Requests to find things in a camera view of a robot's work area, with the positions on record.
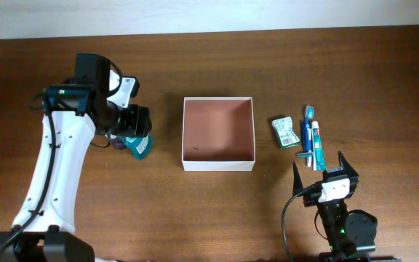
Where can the blue white toothbrush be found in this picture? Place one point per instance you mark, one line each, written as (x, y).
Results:
(309, 114)

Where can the pink open box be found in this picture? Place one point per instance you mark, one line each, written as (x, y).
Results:
(218, 134)

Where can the green white toothpaste tube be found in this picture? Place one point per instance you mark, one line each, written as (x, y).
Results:
(319, 162)

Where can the blue mouthwash bottle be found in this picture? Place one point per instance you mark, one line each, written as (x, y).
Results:
(140, 147)

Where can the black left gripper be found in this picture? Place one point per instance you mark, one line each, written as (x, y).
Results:
(139, 121)

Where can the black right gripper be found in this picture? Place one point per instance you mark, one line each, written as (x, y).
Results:
(353, 176)

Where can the clear gel bottle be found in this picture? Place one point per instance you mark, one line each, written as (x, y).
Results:
(117, 142)

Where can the blue razor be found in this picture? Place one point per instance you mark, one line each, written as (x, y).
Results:
(305, 140)

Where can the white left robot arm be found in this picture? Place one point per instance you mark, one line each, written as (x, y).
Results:
(94, 101)

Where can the green white soap packet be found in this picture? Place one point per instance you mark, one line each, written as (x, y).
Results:
(283, 128)

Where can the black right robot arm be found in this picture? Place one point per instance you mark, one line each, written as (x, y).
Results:
(350, 233)

